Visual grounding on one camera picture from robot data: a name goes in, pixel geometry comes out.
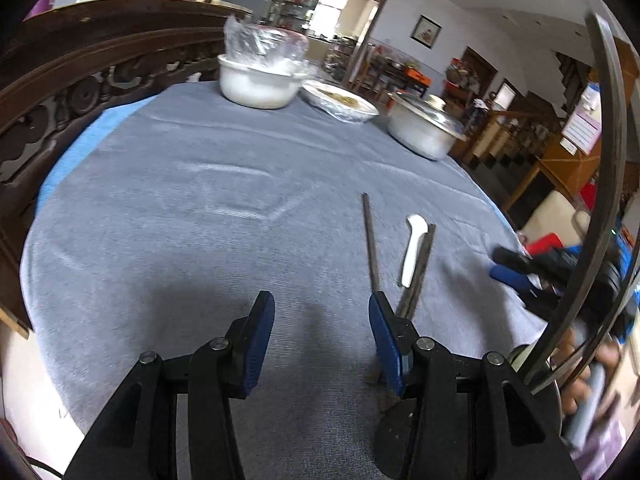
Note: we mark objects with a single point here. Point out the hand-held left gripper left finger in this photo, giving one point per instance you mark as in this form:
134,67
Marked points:
255,350

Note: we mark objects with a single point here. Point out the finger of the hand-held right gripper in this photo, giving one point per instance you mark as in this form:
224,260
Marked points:
512,258
510,278

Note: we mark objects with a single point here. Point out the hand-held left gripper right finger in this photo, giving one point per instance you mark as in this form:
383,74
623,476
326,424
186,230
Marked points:
387,350

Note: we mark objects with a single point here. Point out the dark chopstick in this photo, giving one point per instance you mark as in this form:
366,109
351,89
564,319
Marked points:
622,110
416,272
372,245
611,110
424,272

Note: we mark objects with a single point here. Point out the black utensil holder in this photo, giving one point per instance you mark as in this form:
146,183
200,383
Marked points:
395,445

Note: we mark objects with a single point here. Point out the white spoon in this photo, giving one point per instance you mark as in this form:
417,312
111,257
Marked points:
412,255

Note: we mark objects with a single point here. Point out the person's right hand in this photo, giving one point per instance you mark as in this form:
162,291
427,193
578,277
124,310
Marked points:
575,375

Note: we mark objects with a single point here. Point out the blue jacket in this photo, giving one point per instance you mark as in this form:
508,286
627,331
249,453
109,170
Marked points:
629,252

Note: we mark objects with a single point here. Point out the orange wooden pillar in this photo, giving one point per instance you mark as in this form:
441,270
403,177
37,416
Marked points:
565,160

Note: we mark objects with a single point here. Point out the wooden stair railing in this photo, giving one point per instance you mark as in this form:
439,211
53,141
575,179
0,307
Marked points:
515,130

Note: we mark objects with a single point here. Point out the aluminium pot with lid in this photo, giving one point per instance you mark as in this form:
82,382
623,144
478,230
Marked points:
420,132

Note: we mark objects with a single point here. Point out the purple patterned clothing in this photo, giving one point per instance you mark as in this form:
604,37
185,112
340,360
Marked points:
605,455

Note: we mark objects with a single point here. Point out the flat orange box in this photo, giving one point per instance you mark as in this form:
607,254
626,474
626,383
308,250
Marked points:
417,76

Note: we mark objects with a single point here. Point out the wooden side table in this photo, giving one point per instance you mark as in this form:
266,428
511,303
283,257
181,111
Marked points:
395,72

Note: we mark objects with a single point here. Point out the plastic-wrapped plate of food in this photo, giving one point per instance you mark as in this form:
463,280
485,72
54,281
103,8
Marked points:
340,105

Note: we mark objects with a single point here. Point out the white bowl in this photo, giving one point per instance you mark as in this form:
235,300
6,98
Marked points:
255,87

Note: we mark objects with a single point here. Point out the blue tablecloth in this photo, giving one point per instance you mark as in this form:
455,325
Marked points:
75,155

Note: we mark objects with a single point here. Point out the clear plastic bag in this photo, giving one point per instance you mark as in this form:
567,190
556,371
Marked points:
265,40

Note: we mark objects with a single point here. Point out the dark carved wooden sideboard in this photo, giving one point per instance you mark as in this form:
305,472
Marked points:
75,70

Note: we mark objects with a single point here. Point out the glass display cabinet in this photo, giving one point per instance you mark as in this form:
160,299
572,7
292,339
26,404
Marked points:
295,0

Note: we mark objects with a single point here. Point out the wall calendar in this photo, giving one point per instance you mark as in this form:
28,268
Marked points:
580,125

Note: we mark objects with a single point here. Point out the framed wall picture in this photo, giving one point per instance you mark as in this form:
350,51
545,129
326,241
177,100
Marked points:
426,31

